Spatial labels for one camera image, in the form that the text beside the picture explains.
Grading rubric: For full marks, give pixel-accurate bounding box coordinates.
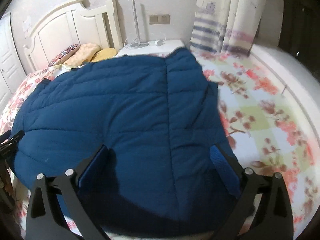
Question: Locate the navy blue puffer jacket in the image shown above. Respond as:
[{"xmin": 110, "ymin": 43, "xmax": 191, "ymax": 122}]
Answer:
[{"xmin": 8, "ymin": 48, "xmax": 240, "ymax": 237}]

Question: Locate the white wardrobe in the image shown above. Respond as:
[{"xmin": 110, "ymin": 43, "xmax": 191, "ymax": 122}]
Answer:
[{"xmin": 0, "ymin": 12, "xmax": 26, "ymax": 113}]

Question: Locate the floral bed quilt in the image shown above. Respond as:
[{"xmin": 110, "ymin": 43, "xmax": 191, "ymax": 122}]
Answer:
[{"xmin": 0, "ymin": 51, "xmax": 317, "ymax": 239}]

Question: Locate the embroidered round cushion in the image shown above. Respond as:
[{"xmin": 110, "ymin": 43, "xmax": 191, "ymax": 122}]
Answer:
[{"xmin": 48, "ymin": 44, "xmax": 80, "ymax": 67}]

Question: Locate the beige patterned pillow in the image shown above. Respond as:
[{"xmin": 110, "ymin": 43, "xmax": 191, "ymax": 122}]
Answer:
[{"xmin": 64, "ymin": 43, "xmax": 100, "ymax": 67}]

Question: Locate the yellow pillow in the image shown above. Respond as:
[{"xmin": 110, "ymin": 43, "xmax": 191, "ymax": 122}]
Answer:
[{"xmin": 90, "ymin": 48, "xmax": 118, "ymax": 62}]

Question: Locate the white wooden headboard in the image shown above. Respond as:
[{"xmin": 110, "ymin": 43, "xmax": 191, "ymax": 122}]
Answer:
[{"xmin": 24, "ymin": 0, "xmax": 124, "ymax": 71}]

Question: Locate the white window bench cabinet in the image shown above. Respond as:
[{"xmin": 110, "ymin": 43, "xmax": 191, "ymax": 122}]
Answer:
[{"xmin": 251, "ymin": 44, "xmax": 319, "ymax": 136}]

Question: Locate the slim grey desk lamp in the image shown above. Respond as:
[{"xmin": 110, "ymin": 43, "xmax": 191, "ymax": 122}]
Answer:
[{"xmin": 130, "ymin": 0, "xmax": 149, "ymax": 49}]

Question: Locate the white nightstand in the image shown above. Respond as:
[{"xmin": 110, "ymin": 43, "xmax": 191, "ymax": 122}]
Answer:
[{"xmin": 115, "ymin": 40, "xmax": 185, "ymax": 57}]

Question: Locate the patterned sailboat curtain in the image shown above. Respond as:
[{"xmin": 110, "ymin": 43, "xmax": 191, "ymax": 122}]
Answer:
[{"xmin": 190, "ymin": 0, "xmax": 267, "ymax": 55}]

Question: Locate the white charger with cable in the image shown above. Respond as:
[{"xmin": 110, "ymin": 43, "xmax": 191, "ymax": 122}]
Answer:
[{"xmin": 154, "ymin": 39, "xmax": 166, "ymax": 47}]

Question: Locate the gold wall socket plate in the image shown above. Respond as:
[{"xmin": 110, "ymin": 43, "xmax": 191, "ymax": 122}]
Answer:
[{"xmin": 149, "ymin": 14, "xmax": 170, "ymax": 25}]

